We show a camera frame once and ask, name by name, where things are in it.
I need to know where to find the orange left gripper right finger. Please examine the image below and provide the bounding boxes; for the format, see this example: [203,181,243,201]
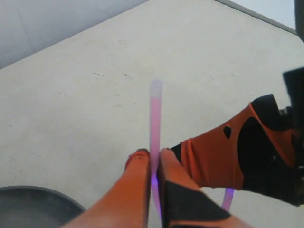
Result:
[158,149,251,228]

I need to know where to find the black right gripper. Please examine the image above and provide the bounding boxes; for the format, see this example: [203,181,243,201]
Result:
[170,0,304,207]

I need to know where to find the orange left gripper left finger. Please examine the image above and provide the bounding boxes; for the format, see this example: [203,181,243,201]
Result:
[63,149,151,228]

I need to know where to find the purple translucent ring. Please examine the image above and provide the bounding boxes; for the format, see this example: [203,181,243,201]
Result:
[149,79,236,228]

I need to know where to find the round stainless steel plate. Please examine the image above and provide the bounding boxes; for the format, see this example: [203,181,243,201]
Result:
[0,186,86,228]

